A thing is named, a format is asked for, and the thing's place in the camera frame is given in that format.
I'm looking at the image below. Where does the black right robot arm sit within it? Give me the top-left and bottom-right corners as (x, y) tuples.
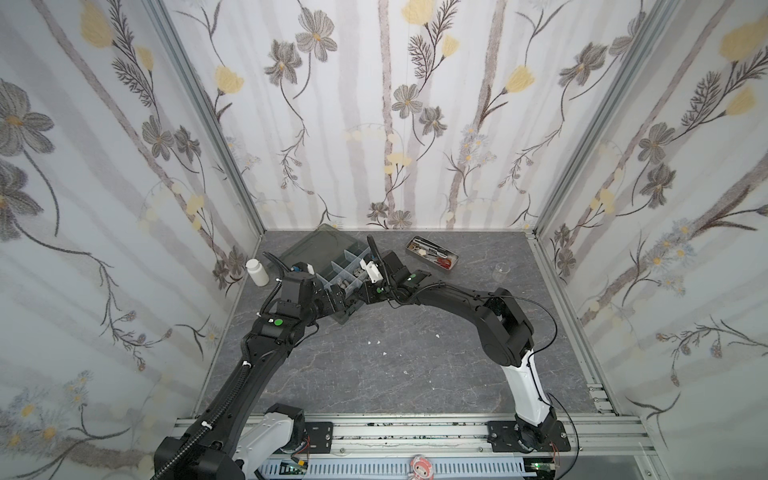
(353, 235), (571, 453)

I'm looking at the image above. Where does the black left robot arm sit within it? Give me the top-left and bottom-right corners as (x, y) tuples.
(153, 252), (355, 479)

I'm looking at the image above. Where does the green compartment organizer box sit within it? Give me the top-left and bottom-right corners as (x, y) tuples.
(280, 224), (371, 297)

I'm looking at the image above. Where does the white plastic bottle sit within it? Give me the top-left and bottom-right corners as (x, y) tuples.
(245, 258), (270, 287)

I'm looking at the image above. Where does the clear plastic measuring beaker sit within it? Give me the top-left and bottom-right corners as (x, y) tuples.
(492, 263), (510, 284)

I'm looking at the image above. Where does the pink figurine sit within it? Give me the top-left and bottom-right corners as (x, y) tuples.
(407, 455), (435, 480)

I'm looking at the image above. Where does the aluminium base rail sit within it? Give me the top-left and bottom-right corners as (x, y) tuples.
(172, 414), (669, 479)

